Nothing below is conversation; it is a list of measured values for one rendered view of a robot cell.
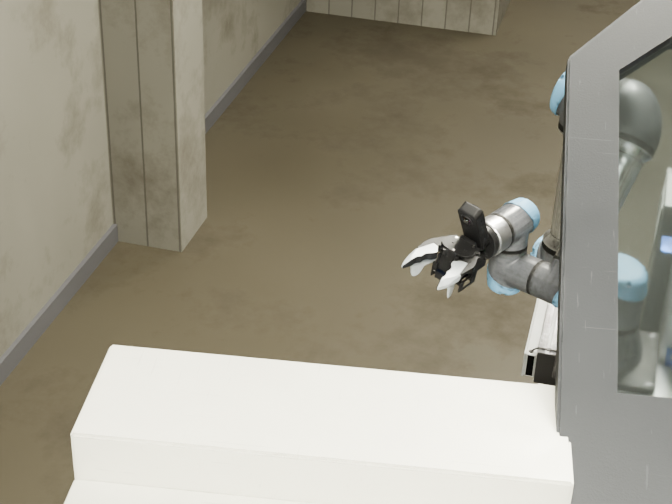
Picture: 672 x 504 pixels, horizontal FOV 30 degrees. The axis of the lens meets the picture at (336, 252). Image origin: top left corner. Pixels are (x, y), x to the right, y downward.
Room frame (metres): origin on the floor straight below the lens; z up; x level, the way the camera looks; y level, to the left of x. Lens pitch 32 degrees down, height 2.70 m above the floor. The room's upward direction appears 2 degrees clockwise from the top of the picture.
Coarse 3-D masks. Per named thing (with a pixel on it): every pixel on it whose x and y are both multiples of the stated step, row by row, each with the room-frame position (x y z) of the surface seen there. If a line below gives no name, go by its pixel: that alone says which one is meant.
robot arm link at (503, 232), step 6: (486, 216) 2.17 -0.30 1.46; (492, 216) 2.15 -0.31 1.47; (498, 216) 2.15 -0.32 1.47; (486, 222) 2.12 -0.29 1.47; (492, 222) 2.12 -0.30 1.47; (498, 222) 2.13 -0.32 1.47; (504, 222) 2.13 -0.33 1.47; (492, 228) 2.11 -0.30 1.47; (498, 228) 2.11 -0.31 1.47; (504, 228) 2.12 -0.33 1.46; (498, 234) 2.10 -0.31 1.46; (504, 234) 2.11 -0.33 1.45; (510, 234) 2.12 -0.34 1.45; (498, 240) 2.10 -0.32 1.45; (504, 240) 2.11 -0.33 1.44; (510, 240) 2.12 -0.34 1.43; (504, 246) 2.11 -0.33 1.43; (498, 252) 2.10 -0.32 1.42
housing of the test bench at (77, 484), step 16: (80, 480) 1.35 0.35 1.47; (80, 496) 1.31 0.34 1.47; (96, 496) 1.31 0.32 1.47; (112, 496) 1.32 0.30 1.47; (128, 496) 1.32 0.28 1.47; (144, 496) 1.32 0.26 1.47; (160, 496) 1.32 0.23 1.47; (176, 496) 1.32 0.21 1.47; (192, 496) 1.32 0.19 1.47; (208, 496) 1.32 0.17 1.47; (224, 496) 1.32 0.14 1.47; (240, 496) 1.33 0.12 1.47
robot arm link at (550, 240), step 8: (560, 80) 2.40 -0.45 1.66; (560, 88) 2.38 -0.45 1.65; (552, 96) 2.39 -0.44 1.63; (560, 96) 2.38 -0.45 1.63; (552, 104) 2.39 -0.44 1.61; (560, 104) 2.38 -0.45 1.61; (560, 112) 2.39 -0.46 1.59; (560, 120) 2.39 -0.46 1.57; (560, 128) 2.38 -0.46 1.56; (560, 168) 2.39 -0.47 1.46; (560, 176) 2.39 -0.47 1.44; (560, 184) 2.38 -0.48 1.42; (560, 192) 2.38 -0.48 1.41; (560, 200) 2.38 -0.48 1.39; (560, 208) 2.37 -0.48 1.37; (560, 216) 2.37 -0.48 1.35; (552, 224) 2.39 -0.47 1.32; (552, 232) 2.39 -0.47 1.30; (544, 240) 2.39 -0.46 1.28; (552, 240) 2.38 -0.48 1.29; (536, 248) 2.41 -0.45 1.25; (544, 248) 2.38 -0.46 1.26; (552, 248) 2.36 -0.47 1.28; (536, 256) 2.39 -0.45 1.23; (544, 256) 2.38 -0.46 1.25; (552, 256) 2.36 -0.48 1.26
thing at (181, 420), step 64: (128, 384) 1.47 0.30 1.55; (192, 384) 1.47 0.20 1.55; (256, 384) 1.48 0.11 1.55; (320, 384) 1.49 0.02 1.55; (384, 384) 1.49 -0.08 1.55; (448, 384) 1.50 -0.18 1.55; (512, 384) 1.51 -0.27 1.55; (128, 448) 1.34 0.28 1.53; (192, 448) 1.34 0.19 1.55; (256, 448) 1.34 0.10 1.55; (320, 448) 1.34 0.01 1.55; (384, 448) 1.35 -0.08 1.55; (448, 448) 1.35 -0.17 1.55; (512, 448) 1.36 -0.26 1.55
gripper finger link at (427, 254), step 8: (416, 248) 2.03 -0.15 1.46; (424, 248) 2.03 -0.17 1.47; (432, 248) 2.03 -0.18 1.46; (408, 256) 2.00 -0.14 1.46; (416, 256) 2.00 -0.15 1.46; (424, 256) 2.01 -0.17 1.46; (432, 256) 2.02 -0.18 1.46; (408, 264) 1.98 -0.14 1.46; (416, 264) 2.01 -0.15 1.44; (424, 264) 2.03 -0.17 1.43; (416, 272) 2.02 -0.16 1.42
